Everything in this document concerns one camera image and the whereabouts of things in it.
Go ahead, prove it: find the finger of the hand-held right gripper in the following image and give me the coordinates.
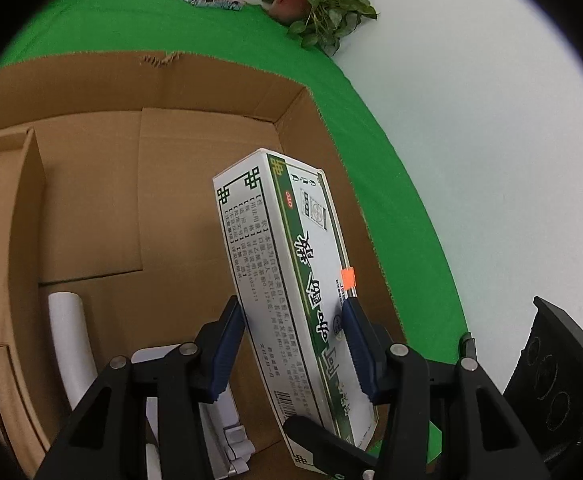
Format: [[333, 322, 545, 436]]
[[282, 414, 378, 480]]

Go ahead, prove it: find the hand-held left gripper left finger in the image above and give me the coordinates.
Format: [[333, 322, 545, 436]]
[[34, 295, 246, 480]]

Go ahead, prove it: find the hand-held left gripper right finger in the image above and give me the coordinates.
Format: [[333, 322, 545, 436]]
[[340, 299, 548, 480]]

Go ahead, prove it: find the white plastic holder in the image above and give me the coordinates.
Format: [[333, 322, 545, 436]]
[[130, 343, 254, 480]]

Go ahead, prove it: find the white and green medicine box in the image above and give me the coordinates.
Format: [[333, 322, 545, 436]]
[[212, 148, 378, 472]]

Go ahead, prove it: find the white handheld fan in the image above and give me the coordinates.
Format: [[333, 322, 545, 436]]
[[48, 291, 99, 412]]

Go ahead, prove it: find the large cardboard box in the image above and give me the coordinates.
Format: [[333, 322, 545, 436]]
[[0, 50, 408, 480]]

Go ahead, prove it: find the green tablecloth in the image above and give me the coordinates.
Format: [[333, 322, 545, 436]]
[[0, 0, 473, 462]]

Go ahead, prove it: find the potted plant in red pot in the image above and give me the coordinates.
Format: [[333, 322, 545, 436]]
[[253, 0, 379, 57]]

